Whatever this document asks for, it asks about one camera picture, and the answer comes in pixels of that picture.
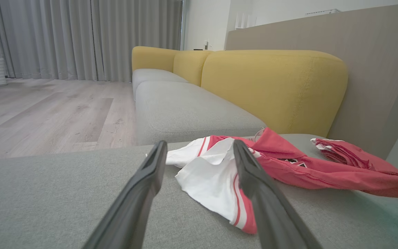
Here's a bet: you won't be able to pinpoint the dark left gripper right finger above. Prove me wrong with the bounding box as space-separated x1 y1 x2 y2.
233 139 324 249

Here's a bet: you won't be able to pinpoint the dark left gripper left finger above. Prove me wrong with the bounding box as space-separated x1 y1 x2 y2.
82 140 168 249

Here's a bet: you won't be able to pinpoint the red basketball jersey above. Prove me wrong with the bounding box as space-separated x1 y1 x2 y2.
165 127 398 236

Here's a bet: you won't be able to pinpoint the red basketball shorts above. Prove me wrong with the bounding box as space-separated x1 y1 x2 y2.
310 138 398 177

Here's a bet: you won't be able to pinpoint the small yellow sofa backrest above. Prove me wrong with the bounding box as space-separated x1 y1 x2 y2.
132 46 180 73

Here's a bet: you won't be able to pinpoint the medium yellow sofa backrest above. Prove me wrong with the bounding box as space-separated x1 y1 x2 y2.
173 50 214 87

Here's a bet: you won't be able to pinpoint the grey pleated curtain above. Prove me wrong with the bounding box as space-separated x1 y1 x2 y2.
0 0 184 83

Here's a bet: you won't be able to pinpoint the beige low partition panel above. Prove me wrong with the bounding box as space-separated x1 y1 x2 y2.
224 2 398 160

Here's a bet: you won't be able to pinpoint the white slatted item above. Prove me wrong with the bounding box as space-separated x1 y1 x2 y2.
235 13 257 29

